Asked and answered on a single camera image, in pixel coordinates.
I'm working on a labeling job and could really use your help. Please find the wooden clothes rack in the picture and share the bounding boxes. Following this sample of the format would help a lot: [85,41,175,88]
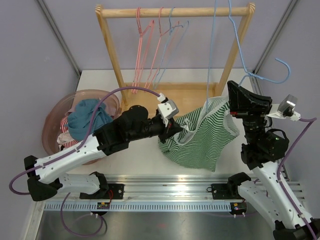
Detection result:
[95,4,247,114]

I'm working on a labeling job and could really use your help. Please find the green white striped tank top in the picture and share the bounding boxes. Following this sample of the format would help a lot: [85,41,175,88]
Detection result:
[158,96,240,172]

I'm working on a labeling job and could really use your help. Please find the blue wire hanger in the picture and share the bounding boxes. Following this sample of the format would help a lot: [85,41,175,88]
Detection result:
[213,0,291,97]
[151,7,190,90]

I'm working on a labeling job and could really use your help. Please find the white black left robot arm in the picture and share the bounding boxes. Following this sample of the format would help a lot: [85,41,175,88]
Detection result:
[24,102,182,202]

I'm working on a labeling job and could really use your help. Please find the aluminium frame post left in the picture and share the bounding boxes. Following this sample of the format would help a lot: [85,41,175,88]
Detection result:
[35,0,82,78]

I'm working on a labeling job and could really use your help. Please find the pink translucent plastic basket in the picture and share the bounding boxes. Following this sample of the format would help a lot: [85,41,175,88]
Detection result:
[41,89,108,155]

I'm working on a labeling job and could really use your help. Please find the pink wire hanger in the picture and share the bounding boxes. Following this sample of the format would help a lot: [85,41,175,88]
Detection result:
[131,6,155,94]
[132,19,155,94]
[144,7,180,89]

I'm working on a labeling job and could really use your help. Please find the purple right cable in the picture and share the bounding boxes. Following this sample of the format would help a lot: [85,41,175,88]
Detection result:
[252,116,320,240]

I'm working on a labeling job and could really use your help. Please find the mauve pink tank top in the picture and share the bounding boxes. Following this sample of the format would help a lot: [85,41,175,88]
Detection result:
[65,97,118,119]

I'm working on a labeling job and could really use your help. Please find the slotted white cable duct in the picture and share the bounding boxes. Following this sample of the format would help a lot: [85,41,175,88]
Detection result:
[44,201,231,212]

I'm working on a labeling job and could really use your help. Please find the aluminium frame post right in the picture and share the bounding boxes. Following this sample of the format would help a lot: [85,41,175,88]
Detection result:
[253,0,300,74]

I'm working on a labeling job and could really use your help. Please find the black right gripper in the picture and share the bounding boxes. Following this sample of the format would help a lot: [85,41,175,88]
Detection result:
[229,80,274,148]

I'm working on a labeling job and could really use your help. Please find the red white striped tank top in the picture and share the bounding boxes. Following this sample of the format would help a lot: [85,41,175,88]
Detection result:
[57,116,79,151]

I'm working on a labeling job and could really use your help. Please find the aluminium mounting rail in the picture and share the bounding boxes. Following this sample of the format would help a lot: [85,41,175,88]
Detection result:
[54,173,306,203]

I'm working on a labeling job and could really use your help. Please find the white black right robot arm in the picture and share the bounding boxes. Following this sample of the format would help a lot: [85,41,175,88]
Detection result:
[225,80,320,240]

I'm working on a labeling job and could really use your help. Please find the aluminium frame post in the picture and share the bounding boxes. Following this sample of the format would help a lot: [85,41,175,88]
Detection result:
[35,0,82,78]
[253,0,300,74]

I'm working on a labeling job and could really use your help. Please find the blue tank top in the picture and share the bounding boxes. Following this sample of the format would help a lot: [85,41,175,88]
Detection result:
[66,98,113,142]

